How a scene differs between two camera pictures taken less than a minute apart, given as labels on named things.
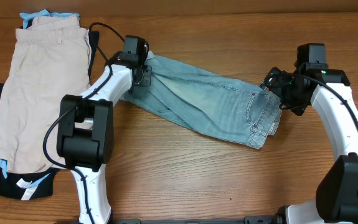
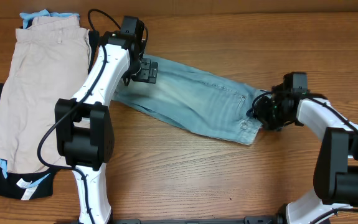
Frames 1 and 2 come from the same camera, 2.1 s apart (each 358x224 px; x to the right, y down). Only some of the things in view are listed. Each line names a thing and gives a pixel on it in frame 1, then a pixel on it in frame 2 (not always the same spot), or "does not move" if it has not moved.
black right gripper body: (285, 89) → (271, 116)
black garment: (20, 186) does not move
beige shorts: (50, 60) does not move
